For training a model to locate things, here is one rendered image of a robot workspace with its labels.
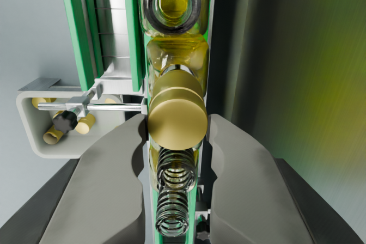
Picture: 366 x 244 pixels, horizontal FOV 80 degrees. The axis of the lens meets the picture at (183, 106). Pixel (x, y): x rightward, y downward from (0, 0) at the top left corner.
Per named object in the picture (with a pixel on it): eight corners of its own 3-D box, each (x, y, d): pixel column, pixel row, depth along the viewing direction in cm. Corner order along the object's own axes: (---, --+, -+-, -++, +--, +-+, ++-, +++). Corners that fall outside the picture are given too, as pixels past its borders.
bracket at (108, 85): (147, 84, 48) (143, 97, 41) (103, 83, 47) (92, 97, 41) (147, 68, 46) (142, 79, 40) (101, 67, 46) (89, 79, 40)
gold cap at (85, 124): (82, 124, 57) (75, 134, 53) (80, 113, 56) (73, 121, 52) (96, 124, 57) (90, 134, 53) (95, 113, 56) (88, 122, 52)
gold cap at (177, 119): (201, 115, 17) (208, 152, 13) (153, 115, 17) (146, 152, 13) (203, 69, 15) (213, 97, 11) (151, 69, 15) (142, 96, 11)
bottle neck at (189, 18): (194, 25, 16) (200, 36, 12) (153, 24, 16) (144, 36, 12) (195, -23, 15) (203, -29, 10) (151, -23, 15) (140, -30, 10)
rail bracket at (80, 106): (153, 97, 41) (144, 135, 30) (62, 96, 41) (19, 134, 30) (152, 82, 40) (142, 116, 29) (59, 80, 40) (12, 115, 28)
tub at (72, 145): (134, 138, 61) (128, 159, 54) (53, 138, 61) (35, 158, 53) (129, 79, 53) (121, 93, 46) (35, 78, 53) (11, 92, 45)
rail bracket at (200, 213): (219, 187, 54) (231, 242, 42) (191, 187, 54) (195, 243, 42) (221, 175, 52) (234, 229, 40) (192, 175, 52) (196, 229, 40)
